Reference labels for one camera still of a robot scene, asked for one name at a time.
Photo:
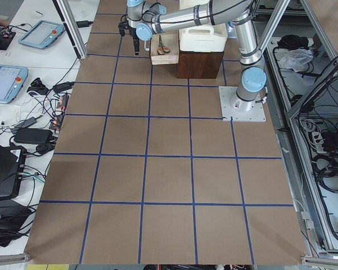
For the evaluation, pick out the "white plastic container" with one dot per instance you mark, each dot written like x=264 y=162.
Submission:
x=204 y=38

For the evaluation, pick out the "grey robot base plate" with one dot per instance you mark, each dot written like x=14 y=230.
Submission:
x=236 y=110

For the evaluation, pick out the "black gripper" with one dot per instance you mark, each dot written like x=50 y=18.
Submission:
x=134 y=34

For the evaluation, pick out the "black power adapter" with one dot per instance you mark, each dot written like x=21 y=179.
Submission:
x=62 y=87

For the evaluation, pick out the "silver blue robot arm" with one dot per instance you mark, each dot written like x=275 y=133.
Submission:
x=150 y=19

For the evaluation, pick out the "dark brown wooden cabinet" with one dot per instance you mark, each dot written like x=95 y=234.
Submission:
x=199 y=65

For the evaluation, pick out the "black monitor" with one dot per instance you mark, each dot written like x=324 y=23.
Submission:
x=12 y=161

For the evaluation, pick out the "blue teach pendant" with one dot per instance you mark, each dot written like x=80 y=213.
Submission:
x=42 y=34
x=12 y=79

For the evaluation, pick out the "light wooden drawer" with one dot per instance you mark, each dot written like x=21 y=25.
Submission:
x=170 y=40

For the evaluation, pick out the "grey orange handled scissors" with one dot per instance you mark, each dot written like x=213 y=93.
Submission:
x=162 y=49

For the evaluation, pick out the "lower blue teach pendant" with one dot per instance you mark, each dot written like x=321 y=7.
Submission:
x=12 y=79

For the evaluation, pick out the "upper blue teach pendant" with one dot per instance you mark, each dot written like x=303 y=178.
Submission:
x=42 y=34

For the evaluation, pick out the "white crumpled cloth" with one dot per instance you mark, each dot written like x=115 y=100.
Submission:
x=297 y=60

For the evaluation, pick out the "large black power brick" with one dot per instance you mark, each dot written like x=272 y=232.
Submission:
x=32 y=136

